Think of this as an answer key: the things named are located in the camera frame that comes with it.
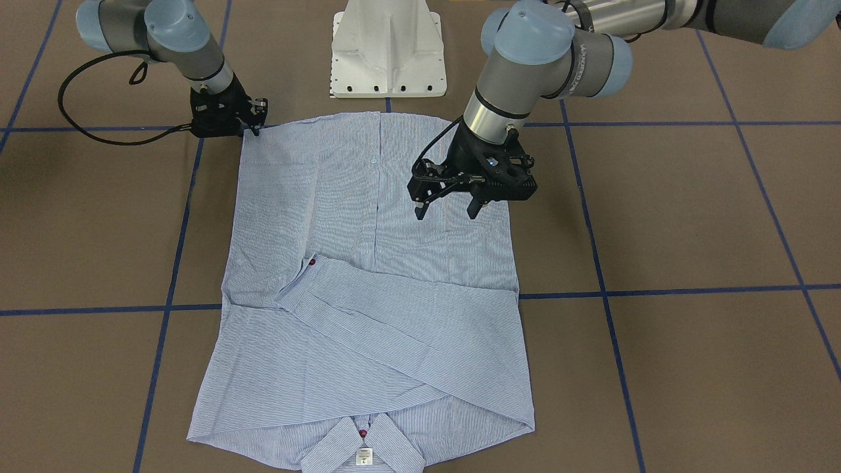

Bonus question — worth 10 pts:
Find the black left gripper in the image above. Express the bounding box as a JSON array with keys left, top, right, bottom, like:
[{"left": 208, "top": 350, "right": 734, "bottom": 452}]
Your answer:
[{"left": 407, "top": 121, "right": 537, "bottom": 221}]

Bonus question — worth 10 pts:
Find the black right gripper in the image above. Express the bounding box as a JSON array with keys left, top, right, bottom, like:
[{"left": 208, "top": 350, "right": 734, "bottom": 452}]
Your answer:
[{"left": 189, "top": 84, "right": 269, "bottom": 138}]

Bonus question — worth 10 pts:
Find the light blue striped shirt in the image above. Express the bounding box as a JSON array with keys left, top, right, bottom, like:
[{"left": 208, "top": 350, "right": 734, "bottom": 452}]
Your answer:
[{"left": 187, "top": 112, "right": 535, "bottom": 472}]

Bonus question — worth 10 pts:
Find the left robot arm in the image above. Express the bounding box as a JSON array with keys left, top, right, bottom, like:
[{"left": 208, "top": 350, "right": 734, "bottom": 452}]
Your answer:
[{"left": 407, "top": 1, "right": 839, "bottom": 219}]

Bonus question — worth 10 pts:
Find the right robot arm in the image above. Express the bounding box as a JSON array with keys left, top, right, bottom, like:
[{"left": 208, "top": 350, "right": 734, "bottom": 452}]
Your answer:
[{"left": 57, "top": 1, "right": 268, "bottom": 138}]

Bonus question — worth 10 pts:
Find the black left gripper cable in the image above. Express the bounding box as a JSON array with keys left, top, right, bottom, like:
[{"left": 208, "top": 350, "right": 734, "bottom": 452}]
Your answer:
[{"left": 414, "top": 117, "right": 464, "bottom": 178}]

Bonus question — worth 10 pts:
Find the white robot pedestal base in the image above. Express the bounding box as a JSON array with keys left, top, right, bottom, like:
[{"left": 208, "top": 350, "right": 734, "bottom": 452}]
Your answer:
[{"left": 330, "top": 1, "right": 448, "bottom": 99}]

